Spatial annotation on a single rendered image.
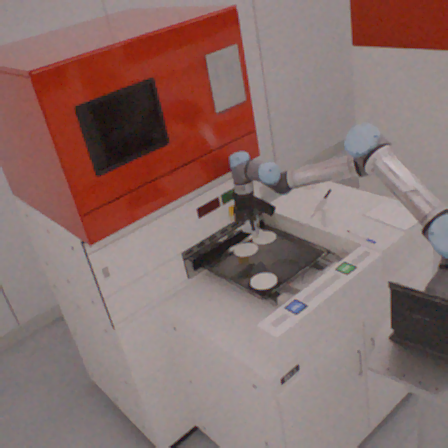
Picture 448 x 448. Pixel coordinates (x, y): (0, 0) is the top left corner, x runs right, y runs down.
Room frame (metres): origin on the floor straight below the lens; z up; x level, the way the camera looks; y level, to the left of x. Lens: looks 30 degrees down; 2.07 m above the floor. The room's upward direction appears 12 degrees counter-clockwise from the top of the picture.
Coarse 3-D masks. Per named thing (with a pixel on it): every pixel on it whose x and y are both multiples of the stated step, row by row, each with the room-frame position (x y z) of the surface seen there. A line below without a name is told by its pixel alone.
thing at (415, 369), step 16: (384, 336) 1.26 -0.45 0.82; (384, 352) 1.19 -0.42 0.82; (400, 352) 1.18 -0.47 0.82; (416, 352) 1.16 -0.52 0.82; (368, 368) 1.15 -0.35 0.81; (384, 368) 1.13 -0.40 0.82; (400, 368) 1.11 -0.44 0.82; (416, 368) 1.10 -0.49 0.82; (432, 368) 1.09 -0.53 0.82; (416, 384) 1.04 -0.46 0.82; (432, 384) 1.03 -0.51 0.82; (432, 400) 1.00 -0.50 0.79
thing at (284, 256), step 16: (288, 240) 1.83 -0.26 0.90; (224, 256) 1.81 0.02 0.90; (240, 256) 1.78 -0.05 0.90; (256, 256) 1.76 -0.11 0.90; (272, 256) 1.74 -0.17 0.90; (288, 256) 1.71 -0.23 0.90; (304, 256) 1.69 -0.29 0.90; (224, 272) 1.69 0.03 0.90; (240, 272) 1.67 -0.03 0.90; (256, 272) 1.65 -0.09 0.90; (272, 272) 1.63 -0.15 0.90; (288, 272) 1.61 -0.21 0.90; (272, 288) 1.53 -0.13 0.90
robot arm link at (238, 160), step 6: (234, 156) 1.80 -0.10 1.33; (240, 156) 1.79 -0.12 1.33; (246, 156) 1.79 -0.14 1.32; (234, 162) 1.78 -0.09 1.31; (240, 162) 1.78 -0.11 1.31; (246, 162) 1.78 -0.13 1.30; (234, 168) 1.79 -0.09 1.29; (240, 168) 1.77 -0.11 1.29; (234, 174) 1.79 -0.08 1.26; (240, 174) 1.77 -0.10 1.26; (234, 180) 1.80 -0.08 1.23; (240, 180) 1.78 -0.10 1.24; (246, 180) 1.78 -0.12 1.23; (252, 180) 1.80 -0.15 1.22
